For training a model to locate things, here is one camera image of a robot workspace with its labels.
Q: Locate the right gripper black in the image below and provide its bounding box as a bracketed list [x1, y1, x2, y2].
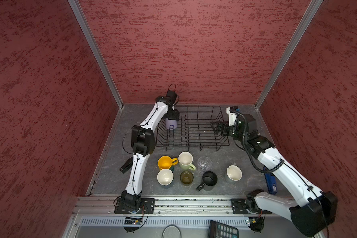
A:
[210, 120, 247, 142]

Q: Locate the lavender plastic cup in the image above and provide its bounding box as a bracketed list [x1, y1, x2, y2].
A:
[165, 118, 178, 131]

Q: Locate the white ceramic mug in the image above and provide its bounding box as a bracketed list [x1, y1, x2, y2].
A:
[225, 165, 243, 182]

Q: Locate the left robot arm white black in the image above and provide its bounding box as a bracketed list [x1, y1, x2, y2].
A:
[120, 90, 179, 212]

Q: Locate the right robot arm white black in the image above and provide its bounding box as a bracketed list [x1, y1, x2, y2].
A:
[211, 107, 338, 238]

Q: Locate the clear glass tumbler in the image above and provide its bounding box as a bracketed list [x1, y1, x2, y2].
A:
[197, 156, 212, 172]

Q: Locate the yellow mug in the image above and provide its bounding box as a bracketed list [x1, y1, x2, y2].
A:
[158, 156, 178, 170]

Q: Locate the black mug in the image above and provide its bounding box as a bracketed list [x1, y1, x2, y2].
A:
[196, 171, 218, 191]

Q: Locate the olive green glass cup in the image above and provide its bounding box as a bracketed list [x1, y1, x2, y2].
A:
[180, 171, 194, 186]

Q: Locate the white cup dark green base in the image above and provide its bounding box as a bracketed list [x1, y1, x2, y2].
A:
[157, 169, 174, 186]

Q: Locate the black stapler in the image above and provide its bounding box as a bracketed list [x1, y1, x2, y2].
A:
[120, 157, 133, 174]

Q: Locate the blue stapler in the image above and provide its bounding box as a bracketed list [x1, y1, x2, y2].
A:
[264, 173, 278, 195]

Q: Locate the black calculator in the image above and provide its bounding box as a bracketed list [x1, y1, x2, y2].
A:
[208, 220, 239, 238]

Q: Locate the round grey disc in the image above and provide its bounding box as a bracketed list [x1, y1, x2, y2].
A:
[162, 225, 181, 238]

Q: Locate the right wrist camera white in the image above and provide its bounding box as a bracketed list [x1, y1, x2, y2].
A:
[226, 106, 239, 126]

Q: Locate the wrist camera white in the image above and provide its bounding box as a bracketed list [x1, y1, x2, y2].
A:
[166, 90, 178, 104]
[226, 106, 239, 126]

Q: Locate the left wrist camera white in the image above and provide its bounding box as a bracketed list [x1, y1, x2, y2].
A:
[166, 90, 178, 104]

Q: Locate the black wire dish rack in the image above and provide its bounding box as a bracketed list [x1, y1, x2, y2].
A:
[155, 105, 230, 151]

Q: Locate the cream mug green handle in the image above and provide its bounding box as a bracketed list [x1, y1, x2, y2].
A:
[178, 152, 196, 171]

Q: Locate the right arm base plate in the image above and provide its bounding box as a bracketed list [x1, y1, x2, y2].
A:
[231, 198, 272, 215]

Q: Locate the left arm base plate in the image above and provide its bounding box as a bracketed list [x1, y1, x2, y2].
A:
[114, 198, 156, 215]

